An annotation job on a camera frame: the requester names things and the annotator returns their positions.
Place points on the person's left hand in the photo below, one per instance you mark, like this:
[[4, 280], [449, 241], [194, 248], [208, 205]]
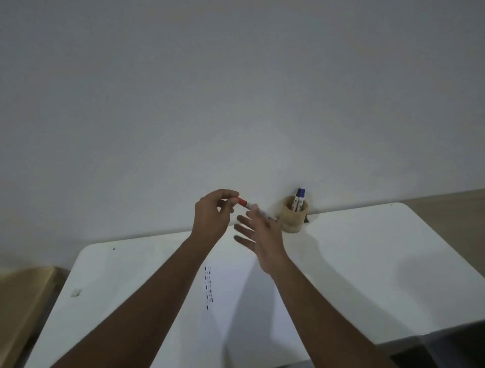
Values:
[[208, 220]]

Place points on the person's right hand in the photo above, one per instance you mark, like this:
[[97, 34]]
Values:
[[269, 246]]

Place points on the round wooden pen holder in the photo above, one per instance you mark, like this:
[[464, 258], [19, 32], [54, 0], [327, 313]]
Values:
[[293, 221]]

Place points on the red capped white marker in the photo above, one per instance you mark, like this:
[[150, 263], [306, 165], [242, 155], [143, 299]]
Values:
[[251, 206]]

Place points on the black capped white marker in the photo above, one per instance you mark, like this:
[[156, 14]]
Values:
[[298, 192]]

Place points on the blue capped white marker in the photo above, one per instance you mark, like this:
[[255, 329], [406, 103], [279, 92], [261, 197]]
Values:
[[302, 193]]

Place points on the white paper sheet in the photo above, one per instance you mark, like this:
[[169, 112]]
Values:
[[246, 322]]

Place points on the person's left forearm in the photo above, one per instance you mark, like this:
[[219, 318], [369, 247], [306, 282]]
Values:
[[144, 322]]

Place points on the person's right forearm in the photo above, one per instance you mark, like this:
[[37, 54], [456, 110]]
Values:
[[326, 326]]

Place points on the small torn sticker scrap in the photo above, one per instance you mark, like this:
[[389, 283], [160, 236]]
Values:
[[76, 292]]

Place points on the light wooden cabinet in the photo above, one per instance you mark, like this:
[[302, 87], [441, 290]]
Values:
[[22, 314]]

